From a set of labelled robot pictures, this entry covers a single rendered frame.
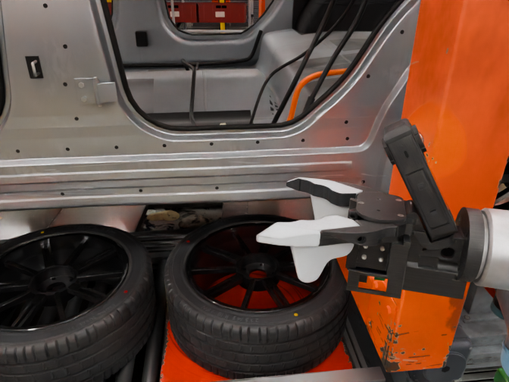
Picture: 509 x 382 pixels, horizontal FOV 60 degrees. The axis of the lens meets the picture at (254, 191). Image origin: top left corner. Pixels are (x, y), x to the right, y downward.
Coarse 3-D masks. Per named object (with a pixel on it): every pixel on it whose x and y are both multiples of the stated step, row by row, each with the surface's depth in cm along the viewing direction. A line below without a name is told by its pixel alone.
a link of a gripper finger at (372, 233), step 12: (336, 228) 39; (348, 228) 39; (360, 228) 39; (372, 228) 39; (384, 228) 39; (324, 240) 39; (336, 240) 39; (348, 240) 38; (360, 240) 39; (372, 240) 39
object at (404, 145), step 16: (384, 128) 42; (400, 128) 39; (416, 128) 39; (384, 144) 40; (400, 144) 39; (416, 144) 39; (400, 160) 39; (416, 160) 39; (416, 176) 39; (432, 176) 39; (416, 192) 40; (432, 192) 39; (432, 208) 40; (448, 208) 42; (432, 224) 40; (448, 224) 40; (432, 240) 41
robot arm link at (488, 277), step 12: (492, 216) 40; (504, 216) 40; (492, 228) 39; (504, 228) 39; (492, 240) 39; (504, 240) 38; (492, 252) 38; (504, 252) 38; (492, 264) 39; (504, 264) 38; (480, 276) 40; (492, 276) 39; (504, 276) 39; (504, 288) 40
